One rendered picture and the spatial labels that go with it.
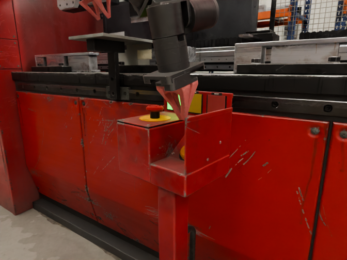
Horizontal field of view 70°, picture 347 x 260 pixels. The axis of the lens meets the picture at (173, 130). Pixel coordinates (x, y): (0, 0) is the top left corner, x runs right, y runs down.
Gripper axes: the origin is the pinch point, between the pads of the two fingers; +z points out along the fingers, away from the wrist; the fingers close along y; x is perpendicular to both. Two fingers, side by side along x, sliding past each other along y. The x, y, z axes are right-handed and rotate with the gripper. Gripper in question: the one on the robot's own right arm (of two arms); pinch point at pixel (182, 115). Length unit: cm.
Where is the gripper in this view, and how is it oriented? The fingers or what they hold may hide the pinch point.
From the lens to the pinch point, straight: 48.4
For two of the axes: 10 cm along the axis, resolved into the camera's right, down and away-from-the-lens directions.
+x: -7.4, -1.5, 6.5
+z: 1.7, 9.0, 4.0
